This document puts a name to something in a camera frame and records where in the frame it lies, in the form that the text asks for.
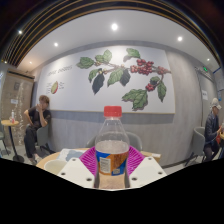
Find small clear bottle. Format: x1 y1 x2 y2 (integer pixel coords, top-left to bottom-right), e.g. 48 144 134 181
9 109 16 124

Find recessed ceiling lights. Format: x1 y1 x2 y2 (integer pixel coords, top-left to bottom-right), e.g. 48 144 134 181
18 23 211 64

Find white wall notice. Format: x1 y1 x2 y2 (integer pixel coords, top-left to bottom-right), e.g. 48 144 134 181
201 89 209 102

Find white cup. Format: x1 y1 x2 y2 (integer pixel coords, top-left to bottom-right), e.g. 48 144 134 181
43 159 68 176

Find person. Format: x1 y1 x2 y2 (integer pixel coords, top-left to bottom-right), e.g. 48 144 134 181
203 97 224 163
23 94 53 164

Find clear red-capped drink bottle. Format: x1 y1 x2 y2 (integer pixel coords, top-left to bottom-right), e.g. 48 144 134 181
94 105 131 190

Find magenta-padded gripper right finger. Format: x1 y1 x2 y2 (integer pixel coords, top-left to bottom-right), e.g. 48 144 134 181
125 145 168 189

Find round wooden side table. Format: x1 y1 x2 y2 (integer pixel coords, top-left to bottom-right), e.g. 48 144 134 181
0 119 25 163

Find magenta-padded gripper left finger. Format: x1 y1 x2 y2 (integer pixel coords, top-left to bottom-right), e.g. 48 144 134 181
57 146 99 189

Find coffee plant wall mural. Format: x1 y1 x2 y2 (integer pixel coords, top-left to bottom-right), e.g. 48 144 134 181
35 45 176 115

